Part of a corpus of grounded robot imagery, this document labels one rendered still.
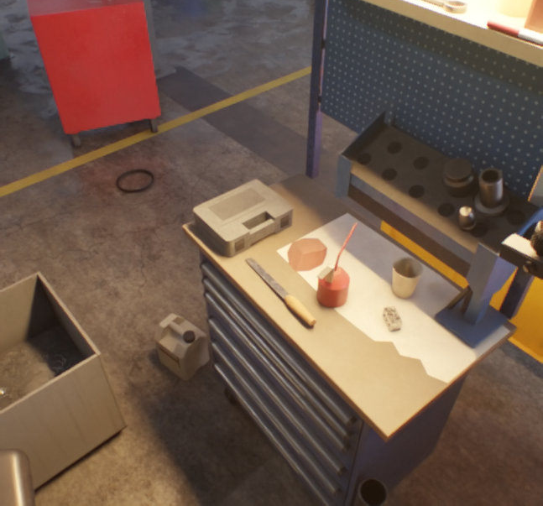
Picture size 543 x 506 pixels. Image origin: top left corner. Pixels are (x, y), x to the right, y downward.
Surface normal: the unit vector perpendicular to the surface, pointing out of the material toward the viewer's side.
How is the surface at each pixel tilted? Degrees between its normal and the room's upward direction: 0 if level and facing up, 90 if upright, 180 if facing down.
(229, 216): 0
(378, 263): 0
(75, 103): 90
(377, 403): 0
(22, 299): 90
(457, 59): 90
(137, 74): 90
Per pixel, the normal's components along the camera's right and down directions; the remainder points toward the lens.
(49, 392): 0.66, 0.51
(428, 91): -0.80, 0.40
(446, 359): 0.00, -0.74
